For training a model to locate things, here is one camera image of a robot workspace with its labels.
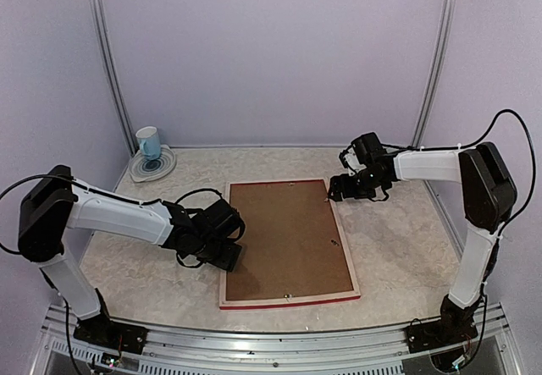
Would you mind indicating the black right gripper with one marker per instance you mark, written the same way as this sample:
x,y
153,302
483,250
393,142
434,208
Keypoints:
x,y
348,191

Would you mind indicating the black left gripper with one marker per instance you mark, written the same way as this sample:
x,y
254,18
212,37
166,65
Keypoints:
x,y
227,262

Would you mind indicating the brown backing board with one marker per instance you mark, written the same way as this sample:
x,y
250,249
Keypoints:
x,y
288,239

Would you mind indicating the red wooden picture frame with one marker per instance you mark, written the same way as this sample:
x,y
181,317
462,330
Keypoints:
x,y
292,301

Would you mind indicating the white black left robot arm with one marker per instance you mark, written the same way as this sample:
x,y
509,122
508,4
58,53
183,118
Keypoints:
x,y
59,201

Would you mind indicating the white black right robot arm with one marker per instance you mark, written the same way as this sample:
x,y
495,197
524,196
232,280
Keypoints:
x,y
489,195

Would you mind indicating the white blue swirl plate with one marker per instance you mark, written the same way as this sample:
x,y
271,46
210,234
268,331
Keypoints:
x,y
142,170

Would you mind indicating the light blue mug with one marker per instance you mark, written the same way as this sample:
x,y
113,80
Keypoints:
x,y
149,142

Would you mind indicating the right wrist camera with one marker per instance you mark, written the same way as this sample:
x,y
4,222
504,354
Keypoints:
x,y
349,161

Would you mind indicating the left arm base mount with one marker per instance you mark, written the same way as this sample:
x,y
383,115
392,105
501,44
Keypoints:
x,y
103,331

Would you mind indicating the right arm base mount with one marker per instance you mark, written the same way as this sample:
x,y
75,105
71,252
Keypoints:
x,y
455,325

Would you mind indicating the right aluminium corner post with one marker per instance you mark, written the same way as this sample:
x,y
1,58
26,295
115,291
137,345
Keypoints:
x,y
435,69

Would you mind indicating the aluminium corner post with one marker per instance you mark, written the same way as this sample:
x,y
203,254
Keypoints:
x,y
435,69
100,23

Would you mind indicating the front aluminium rail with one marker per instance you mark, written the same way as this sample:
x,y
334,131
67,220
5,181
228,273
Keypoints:
x,y
175,350

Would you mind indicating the left aluminium corner post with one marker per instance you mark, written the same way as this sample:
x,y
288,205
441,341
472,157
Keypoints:
x,y
100,23

